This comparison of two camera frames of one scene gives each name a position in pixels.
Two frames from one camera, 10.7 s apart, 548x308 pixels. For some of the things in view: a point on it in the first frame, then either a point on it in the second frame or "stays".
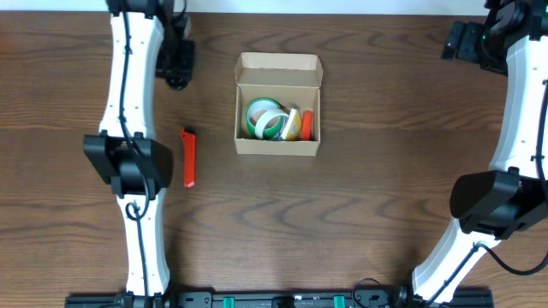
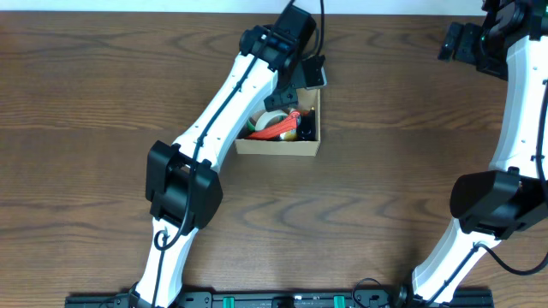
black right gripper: x=467 y=49 stays
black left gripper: x=186 y=67 to x=285 y=99
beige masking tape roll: x=263 y=119 stays
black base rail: x=276 y=299 stays
